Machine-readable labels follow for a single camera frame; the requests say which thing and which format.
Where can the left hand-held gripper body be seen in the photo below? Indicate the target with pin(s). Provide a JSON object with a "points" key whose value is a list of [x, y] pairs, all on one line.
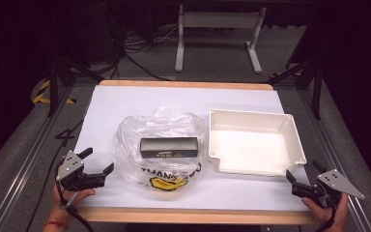
{"points": [[77, 179]]}

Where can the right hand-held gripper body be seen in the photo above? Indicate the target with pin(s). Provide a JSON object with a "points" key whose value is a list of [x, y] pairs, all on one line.
{"points": [[331, 187]]}

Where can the clear plastic bag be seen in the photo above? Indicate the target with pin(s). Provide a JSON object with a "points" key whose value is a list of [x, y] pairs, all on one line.
{"points": [[132, 161]]}

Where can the white plastic tray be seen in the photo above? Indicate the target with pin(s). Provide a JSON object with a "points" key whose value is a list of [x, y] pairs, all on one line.
{"points": [[254, 145]]}

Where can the black rectangular box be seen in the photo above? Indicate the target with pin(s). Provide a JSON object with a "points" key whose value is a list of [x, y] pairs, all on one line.
{"points": [[169, 146]]}

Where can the person's left hand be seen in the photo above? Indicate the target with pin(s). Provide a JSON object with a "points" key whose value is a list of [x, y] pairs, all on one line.
{"points": [[74, 196]]}

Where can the person's right hand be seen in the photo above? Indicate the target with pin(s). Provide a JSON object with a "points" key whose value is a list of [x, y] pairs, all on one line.
{"points": [[325, 216]]}

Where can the yellow black floor tape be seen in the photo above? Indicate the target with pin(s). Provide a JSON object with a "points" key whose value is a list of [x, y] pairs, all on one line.
{"points": [[42, 93]]}

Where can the white paper sheet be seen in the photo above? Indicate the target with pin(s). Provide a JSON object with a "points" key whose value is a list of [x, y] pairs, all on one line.
{"points": [[161, 100]]}

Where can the aluminium rail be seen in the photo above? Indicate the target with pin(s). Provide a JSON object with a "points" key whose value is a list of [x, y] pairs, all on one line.
{"points": [[330, 151], [29, 158]]}

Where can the white metal stand frame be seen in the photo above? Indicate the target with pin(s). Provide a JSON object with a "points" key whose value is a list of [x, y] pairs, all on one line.
{"points": [[219, 20]]}

